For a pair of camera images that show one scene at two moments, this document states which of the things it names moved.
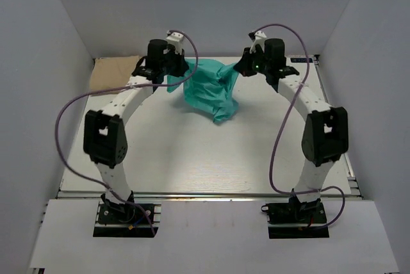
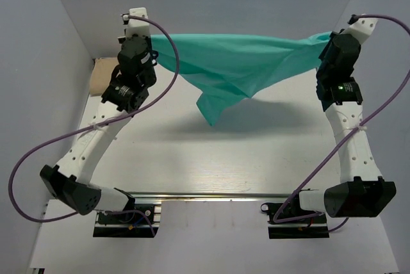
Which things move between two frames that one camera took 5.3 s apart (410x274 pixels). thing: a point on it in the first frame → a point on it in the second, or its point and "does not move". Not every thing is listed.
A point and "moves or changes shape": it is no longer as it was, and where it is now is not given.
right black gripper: (243, 66) → (325, 51)
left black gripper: (183, 66) → (148, 42)
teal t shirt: (211, 89) moves or changes shape
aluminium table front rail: (100, 195) does not move
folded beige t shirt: (113, 72) does not move
